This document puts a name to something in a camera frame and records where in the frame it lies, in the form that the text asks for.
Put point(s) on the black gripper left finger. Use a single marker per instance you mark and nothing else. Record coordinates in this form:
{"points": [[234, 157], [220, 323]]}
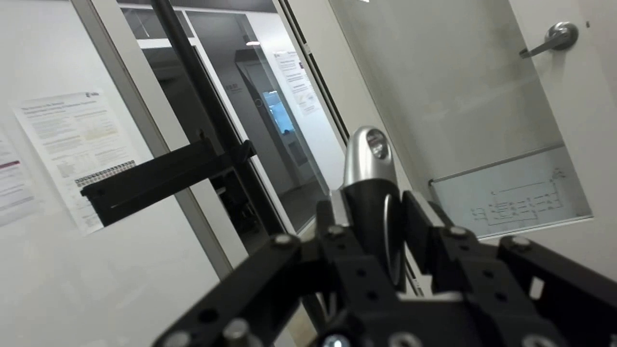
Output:
{"points": [[257, 277]]}

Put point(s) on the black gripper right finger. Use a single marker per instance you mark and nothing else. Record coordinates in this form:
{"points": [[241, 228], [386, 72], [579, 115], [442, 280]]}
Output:
{"points": [[450, 257]]}

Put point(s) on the large printed paper poster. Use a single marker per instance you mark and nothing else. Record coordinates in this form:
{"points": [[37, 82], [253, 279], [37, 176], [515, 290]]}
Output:
{"points": [[78, 147]]}

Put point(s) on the printed paper sheet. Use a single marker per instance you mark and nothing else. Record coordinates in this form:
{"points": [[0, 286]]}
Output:
{"points": [[12, 180]]}

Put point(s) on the black camera stand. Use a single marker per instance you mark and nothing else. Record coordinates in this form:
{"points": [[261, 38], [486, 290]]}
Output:
{"points": [[166, 174]]}

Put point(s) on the grey glass wall frame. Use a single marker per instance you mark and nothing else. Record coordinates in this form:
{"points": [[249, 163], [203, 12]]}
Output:
{"points": [[147, 128]]}

